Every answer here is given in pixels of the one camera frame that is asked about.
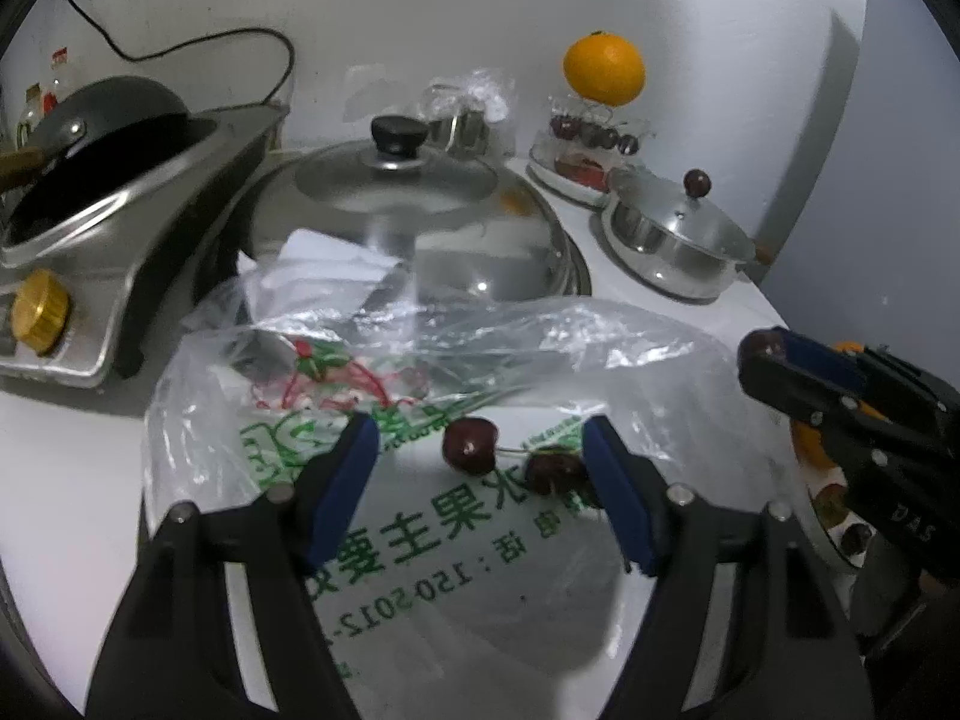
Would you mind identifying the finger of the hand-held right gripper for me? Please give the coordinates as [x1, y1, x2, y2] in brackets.
[737, 349, 960, 481]
[780, 330, 960, 425]

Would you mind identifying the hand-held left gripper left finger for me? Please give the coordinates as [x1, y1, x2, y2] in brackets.
[86, 411, 380, 720]

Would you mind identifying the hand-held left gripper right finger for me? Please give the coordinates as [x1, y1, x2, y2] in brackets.
[581, 412, 875, 720]

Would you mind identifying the white plate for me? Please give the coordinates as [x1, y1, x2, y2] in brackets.
[791, 420, 875, 571]

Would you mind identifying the clear printed plastic bag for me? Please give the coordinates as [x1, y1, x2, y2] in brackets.
[141, 229, 815, 720]

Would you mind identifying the orange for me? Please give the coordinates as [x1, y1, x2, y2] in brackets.
[564, 30, 647, 107]
[791, 341, 886, 470]

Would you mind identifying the small steel pot with lid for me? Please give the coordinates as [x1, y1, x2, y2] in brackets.
[598, 165, 773, 305]

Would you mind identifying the white paper sheet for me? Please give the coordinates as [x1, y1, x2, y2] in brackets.
[238, 229, 406, 316]

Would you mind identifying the glass pan lid black knob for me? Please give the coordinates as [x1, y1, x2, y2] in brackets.
[240, 114, 593, 338]

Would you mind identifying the pile of small strawberries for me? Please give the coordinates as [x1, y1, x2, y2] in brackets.
[553, 154, 610, 190]

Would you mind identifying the silver cooker with gold knobs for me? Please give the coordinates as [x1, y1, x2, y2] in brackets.
[0, 101, 292, 391]

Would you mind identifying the row of dark cherries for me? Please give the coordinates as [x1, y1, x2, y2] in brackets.
[549, 112, 642, 155]

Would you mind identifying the crumpled clear plastic wrap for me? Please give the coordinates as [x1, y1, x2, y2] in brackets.
[416, 67, 520, 158]

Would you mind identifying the black wok with wooden handle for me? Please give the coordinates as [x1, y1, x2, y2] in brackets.
[0, 75, 197, 241]

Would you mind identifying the black cooker power cable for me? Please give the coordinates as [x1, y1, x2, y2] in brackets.
[45, 0, 297, 106]

